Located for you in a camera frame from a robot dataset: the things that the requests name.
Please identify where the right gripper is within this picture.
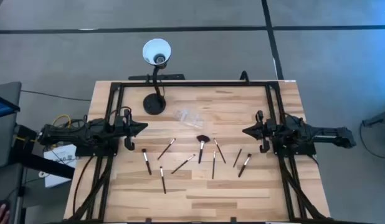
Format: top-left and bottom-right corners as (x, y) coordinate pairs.
(242, 110), (277, 141)

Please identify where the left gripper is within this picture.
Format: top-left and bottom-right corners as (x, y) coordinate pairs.
(113, 108), (149, 141)

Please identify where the thin black makeup brush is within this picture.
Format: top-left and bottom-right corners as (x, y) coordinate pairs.
(211, 151), (217, 180)
(232, 148), (243, 169)
(212, 138), (227, 165)

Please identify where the round-head black makeup brush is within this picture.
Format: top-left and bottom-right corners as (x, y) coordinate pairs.
(141, 148), (153, 176)

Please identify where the brown-handled makeup brush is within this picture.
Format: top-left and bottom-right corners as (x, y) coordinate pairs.
(237, 152), (253, 179)

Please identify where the slim black makeup brush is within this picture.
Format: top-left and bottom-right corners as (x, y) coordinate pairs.
(157, 138), (177, 161)
(171, 154), (196, 175)
(159, 166), (167, 195)

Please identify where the clear acrylic brush organizer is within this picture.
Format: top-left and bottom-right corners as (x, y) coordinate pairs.
(173, 108), (205, 129)

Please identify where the fan makeup brush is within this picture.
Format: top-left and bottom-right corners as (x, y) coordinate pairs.
(196, 134), (211, 165)

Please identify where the black power strip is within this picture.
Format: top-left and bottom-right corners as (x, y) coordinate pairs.
(128, 73), (186, 82)

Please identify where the white cardboard box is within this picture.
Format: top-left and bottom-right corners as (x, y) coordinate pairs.
(42, 143), (78, 189)

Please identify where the black desk leg beam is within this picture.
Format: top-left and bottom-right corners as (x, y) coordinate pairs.
(11, 124), (75, 180)

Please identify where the grey stand leg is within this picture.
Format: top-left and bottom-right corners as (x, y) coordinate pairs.
(361, 108), (385, 129)

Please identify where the grey desk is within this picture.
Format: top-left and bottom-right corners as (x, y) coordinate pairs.
(0, 81), (24, 169)

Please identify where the blue-screen monitor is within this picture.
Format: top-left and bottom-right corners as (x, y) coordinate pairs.
(0, 93), (21, 119)

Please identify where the person's hand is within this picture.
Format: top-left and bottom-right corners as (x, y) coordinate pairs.
(0, 202), (11, 224)

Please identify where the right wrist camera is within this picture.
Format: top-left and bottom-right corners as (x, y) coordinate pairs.
(260, 138), (271, 154)

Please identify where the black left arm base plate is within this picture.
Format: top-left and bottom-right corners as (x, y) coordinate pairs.
(74, 143), (119, 157)

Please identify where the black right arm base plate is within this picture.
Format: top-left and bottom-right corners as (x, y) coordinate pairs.
(272, 142), (318, 157)

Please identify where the black aluminium rig frame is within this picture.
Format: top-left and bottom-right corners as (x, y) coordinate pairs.
(67, 80), (332, 223)

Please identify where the yellow cable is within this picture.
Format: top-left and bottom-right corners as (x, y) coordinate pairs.
(52, 114), (72, 129)

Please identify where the black curved cable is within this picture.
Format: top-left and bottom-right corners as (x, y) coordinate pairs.
(72, 155), (97, 219)

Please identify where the thin black floor cable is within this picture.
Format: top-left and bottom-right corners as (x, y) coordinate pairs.
(20, 90), (92, 102)

